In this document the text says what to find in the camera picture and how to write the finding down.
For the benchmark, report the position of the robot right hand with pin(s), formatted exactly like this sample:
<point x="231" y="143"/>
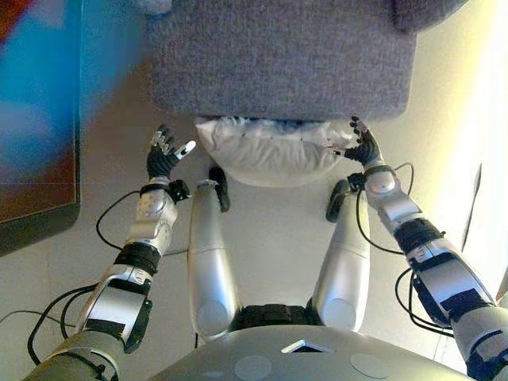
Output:
<point x="369" y="148"/>

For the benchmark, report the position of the silver robot right leg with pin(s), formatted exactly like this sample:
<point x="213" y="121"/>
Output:
<point x="345" y="270"/>

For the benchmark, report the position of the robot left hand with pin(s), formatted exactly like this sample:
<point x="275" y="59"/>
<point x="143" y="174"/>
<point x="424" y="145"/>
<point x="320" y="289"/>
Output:
<point x="160" y="160"/>

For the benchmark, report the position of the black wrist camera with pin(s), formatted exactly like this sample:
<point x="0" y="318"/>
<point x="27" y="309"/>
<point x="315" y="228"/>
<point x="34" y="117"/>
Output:
<point x="355" y="182"/>
<point x="180" y="190"/>

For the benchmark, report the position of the silver robot left leg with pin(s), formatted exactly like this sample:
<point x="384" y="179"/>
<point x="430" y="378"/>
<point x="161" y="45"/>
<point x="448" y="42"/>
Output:
<point x="208" y="258"/>

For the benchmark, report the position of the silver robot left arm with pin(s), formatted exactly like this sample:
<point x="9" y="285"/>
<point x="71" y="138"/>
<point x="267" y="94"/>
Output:
<point x="119" y="297"/>

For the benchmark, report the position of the thin black pole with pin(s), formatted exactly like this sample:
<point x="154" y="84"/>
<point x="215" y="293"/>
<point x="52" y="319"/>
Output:
<point x="472" y="206"/>

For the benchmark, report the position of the grey fabric armchair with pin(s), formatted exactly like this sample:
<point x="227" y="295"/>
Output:
<point x="278" y="59"/>

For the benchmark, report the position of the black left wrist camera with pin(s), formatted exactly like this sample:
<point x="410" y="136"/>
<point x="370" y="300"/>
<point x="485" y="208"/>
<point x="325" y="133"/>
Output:
<point x="180" y="190"/>

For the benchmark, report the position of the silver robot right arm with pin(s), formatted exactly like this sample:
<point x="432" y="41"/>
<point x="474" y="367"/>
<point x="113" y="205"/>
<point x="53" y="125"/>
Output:
<point x="444" y="270"/>

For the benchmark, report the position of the white fringed cushion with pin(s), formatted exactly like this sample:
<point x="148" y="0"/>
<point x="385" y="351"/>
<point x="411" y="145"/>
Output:
<point x="274" y="155"/>

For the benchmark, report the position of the silver robot torso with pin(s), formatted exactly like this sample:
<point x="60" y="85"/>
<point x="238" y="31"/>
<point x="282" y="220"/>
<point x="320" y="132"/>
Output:
<point x="301" y="357"/>

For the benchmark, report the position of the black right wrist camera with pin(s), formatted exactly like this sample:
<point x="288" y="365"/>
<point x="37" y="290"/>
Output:
<point x="355" y="182"/>

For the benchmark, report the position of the silver robot leg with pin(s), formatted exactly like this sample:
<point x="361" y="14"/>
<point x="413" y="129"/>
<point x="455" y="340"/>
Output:
<point x="208" y="258"/>
<point x="345" y="270"/>

